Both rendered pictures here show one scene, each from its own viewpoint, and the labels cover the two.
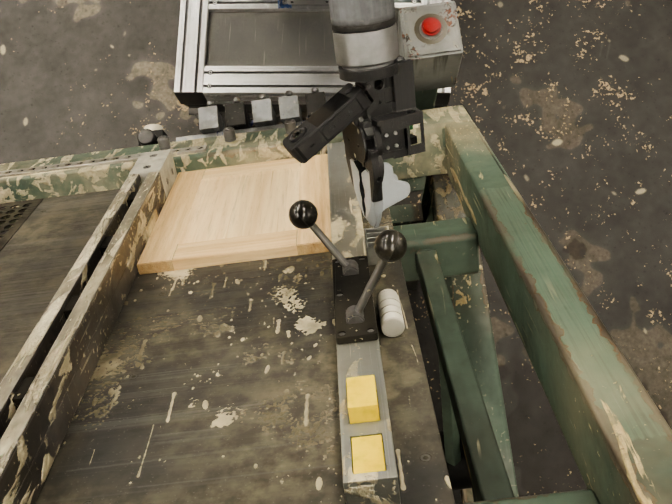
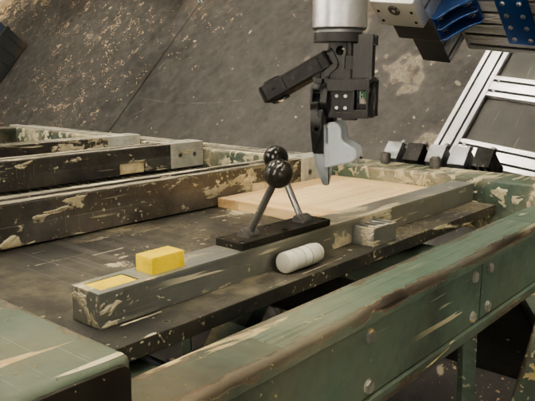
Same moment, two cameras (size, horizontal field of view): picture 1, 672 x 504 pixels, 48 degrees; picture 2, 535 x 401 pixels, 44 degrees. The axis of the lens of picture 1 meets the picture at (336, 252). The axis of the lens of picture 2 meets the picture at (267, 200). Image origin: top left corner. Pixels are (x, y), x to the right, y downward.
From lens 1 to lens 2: 63 cm
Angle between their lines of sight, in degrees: 39
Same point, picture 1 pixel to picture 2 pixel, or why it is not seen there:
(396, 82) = (355, 51)
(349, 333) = (227, 239)
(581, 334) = (368, 290)
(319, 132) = (280, 79)
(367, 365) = (207, 256)
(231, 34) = (497, 118)
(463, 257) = not seen: hidden behind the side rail
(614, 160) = not seen: outside the picture
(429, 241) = not seen: hidden behind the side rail
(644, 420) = (287, 336)
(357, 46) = (318, 9)
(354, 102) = (314, 60)
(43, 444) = (16, 227)
